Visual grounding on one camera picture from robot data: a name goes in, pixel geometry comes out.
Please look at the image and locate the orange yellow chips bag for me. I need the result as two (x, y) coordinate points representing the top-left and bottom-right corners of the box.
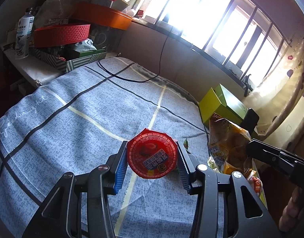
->
(207, 113), (257, 179)

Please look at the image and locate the green snack packet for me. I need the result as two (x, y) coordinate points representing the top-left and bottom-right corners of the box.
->
(183, 139), (188, 149)

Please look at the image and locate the red lid jelly cup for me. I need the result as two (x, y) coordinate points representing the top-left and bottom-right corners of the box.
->
(127, 128), (178, 179)

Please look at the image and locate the right hand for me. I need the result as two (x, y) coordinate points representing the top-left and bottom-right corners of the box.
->
(279, 187), (302, 232)

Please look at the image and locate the black smartphone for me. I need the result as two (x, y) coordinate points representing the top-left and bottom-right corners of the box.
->
(240, 108), (259, 134)

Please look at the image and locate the shallow green-rimmed box tray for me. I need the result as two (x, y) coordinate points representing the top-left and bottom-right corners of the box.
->
(247, 170), (268, 208)

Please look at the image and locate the grey plaid bed sheet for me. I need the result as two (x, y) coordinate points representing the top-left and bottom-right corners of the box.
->
(0, 58), (209, 237)

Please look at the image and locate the green cardboard box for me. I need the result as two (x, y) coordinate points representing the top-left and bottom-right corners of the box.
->
(199, 84), (258, 139)

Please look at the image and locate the striped green white box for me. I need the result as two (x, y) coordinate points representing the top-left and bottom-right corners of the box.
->
(31, 47), (108, 73)

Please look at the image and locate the bedside white table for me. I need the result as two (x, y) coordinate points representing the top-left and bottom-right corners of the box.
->
(4, 49), (63, 87)

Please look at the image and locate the red woven basket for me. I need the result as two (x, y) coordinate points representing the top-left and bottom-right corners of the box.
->
(34, 24), (91, 48)

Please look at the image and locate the orange storage box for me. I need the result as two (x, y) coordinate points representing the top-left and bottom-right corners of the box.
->
(71, 2), (132, 30)

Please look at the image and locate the white plastic bottle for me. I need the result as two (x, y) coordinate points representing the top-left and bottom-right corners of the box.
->
(14, 8), (35, 60)

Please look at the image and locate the black window clamp mount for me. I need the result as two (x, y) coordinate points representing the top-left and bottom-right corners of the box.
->
(244, 74), (253, 97)

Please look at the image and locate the black power cable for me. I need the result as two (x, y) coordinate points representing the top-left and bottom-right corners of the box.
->
(97, 28), (210, 139)

